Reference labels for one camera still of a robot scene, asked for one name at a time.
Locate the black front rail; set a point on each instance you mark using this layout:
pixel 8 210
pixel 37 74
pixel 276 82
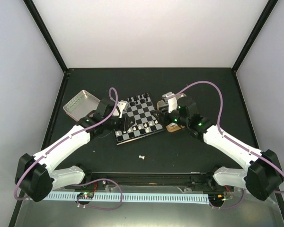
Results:
pixel 194 181

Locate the black frame post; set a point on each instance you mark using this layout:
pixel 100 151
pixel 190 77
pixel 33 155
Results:
pixel 45 33
pixel 269 7

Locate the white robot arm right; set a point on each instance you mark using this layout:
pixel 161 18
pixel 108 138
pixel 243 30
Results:
pixel 260 171

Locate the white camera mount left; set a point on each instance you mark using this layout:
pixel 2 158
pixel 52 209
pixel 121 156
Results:
pixel 121 108

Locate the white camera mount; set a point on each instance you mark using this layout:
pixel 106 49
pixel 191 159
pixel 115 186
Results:
pixel 170 99
pixel 121 108

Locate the pink metal tin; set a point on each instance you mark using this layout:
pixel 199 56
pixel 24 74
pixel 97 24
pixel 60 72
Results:
pixel 81 105

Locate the black frame post right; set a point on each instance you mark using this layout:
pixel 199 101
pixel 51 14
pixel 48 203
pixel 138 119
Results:
pixel 269 7

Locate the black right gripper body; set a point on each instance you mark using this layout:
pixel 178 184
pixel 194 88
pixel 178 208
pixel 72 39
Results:
pixel 167 121

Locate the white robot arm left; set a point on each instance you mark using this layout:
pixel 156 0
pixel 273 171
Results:
pixel 37 175

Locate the white slotted cable duct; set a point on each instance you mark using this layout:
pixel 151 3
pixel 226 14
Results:
pixel 129 197

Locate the black white chessboard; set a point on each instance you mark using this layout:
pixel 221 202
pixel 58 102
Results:
pixel 141 106

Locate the gold metal tin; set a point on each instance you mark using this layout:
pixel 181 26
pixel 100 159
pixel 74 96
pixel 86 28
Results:
pixel 161 105

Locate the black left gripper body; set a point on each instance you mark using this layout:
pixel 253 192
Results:
pixel 109 125

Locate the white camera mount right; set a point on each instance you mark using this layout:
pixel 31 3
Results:
pixel 170 99

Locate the black frame post left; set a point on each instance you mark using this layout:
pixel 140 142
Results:
pixel 45 33

